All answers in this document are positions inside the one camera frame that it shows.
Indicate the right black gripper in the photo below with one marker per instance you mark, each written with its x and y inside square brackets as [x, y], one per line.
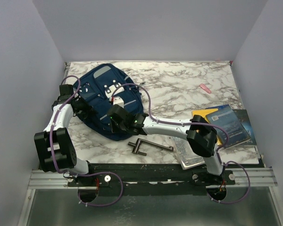
[114, 129]

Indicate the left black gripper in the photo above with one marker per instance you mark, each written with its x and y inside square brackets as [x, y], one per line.
[89, 111]

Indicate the navy blue student backpack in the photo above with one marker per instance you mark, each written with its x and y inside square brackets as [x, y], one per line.
[96, 89]

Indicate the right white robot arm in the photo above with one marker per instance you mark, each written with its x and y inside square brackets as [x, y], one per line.
[201, 136]

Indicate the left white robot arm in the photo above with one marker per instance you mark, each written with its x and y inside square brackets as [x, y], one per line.
[54, 146]

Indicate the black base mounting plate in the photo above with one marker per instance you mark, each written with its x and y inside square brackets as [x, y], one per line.
[157, 171]

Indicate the clear plastic pencil case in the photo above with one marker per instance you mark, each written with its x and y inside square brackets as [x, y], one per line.
[187, 158]

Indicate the yellow notebook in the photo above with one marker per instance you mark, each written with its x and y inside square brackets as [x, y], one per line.
[204, 112]

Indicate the pink eraser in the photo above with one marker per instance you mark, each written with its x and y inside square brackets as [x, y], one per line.
[205, 88]

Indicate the dark blue book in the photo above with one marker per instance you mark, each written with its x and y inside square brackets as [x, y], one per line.
[228, 121]

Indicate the black starry book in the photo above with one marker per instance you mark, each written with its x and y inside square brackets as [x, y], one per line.
[245, 121]

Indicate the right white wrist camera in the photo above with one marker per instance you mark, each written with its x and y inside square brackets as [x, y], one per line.
[117, 101]

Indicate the aluminium rail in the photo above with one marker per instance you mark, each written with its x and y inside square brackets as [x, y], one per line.
[256, 177]

